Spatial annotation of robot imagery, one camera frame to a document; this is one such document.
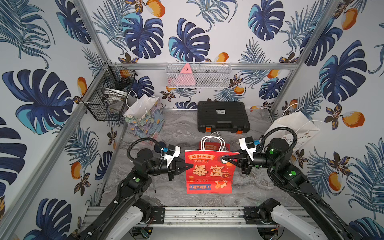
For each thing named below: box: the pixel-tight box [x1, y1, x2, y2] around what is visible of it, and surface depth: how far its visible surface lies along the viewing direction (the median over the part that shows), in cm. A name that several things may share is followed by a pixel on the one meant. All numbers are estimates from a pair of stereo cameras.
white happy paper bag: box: [264, 102, 323, 150], surface depth 85 cm
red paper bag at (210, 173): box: [185, 135, 240, 194], surface depth 65 cm
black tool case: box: [197, 100, 251, 134], surface depth 109 cm
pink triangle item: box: [171, 63, 196, 86], surface depth 92 cm
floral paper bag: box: [123, 90, 165, 139], surface depth 92 cm
